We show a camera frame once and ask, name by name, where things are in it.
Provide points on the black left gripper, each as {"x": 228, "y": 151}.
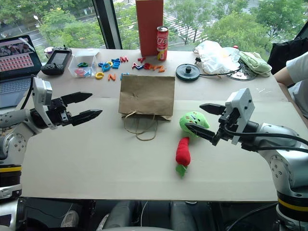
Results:
{"x": 56, "y": 110}

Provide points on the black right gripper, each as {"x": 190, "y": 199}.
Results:
{"x": 226, "y": 125}

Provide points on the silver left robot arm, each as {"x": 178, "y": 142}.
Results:
{"x": 16, "y": 142}

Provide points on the person bare forearm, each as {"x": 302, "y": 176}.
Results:
{"x": 282, "y": 75}

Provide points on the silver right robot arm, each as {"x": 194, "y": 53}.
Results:
{"x": 276, "y": 132}

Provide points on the white plastic bag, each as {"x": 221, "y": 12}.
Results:
{"x": 211, "y": 57}

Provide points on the brown paper bag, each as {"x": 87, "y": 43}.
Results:
{"x": 146, "y": 96}

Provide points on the green plush toy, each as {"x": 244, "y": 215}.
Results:
{"x": 192, "y": 119}

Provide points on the blue magnet letter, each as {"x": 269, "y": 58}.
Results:
{"x": 140, "y": 67}
{"x": 101, "y": 64}
{"x": 88, "y": 73}

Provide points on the yellow letter G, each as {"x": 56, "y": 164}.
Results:
{"x": 97, "y": 75}

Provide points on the red magnet letter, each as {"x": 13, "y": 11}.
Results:
{"x": 79, "y": 72}

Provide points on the red plush chili toy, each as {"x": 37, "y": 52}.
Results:
{"x": 183, "y": 151}

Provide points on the orange letter N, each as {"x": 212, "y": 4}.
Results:
{"x": 111, "y": 77}

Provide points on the green magnet letter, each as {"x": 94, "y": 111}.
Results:
{"x": 82, "y": 64}

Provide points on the cyan magnet letter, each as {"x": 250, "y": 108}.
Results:
{"x": 104, "y": 68}

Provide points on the clear plastic box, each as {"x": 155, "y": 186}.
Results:
{"x": 84, "y": 60}

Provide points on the blue letter U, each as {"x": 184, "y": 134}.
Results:
{"x": 121, "y": 77}

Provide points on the yellow letter O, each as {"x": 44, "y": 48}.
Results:
{"x": 106, "y": 63}

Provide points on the blue letter E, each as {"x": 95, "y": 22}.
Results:
{"x": 116, "y": 65}

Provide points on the black handheld controller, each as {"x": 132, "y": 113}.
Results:
{"x": 57, "y": 60}

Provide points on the dark round disc with knob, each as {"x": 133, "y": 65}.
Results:
{"x": 183, "y": 73}

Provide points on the round metal plate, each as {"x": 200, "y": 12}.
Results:
{"x": 243, "y": 75}

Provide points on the red letter M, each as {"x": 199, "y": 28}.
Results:
{"x": 124, "y": 59}

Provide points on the purple and white cup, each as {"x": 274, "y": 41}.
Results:
{"x": 48, "y": 51}

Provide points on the red letter A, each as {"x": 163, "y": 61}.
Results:
{"x": 135, "y": 65}

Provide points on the orange letter Z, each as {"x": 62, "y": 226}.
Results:
{"x": 160, "y": 69}

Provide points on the light green cloth pouch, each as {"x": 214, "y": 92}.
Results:
{"x": 255, "y": 62}

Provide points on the red letter Y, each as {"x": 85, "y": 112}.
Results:
{"x": 141, "y": 59}

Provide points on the open laptop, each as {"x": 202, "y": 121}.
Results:
{"x": 14, "y": 62}

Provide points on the black window pillar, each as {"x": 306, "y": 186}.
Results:
{"x": 109, "y": 24}

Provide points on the red soda can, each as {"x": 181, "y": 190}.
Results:
{"x": 162, "y": 43}

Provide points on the dark rounded shape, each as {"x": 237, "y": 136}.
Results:
{"x": 187, "y": 214}
{"x": 125, "y": 214}

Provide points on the person in white shirt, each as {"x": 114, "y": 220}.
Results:
{"x": 300, "y": 79}

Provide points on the black backpack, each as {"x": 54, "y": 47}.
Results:
{"x": 286, "y": 51}

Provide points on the tall orange-red box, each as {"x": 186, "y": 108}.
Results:
{"x": 149, "y": 24}

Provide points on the white shoe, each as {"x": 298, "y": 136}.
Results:
{"x": 70, "y": 219}

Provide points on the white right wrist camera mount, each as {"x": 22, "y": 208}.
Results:
{"x": 244, "y": 103}

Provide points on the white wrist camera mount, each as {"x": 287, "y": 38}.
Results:
{"x": 41, "y": 90}
{"x": 244, "y": 103}

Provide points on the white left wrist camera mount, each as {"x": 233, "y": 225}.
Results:
{"x": 41, "y": 90}

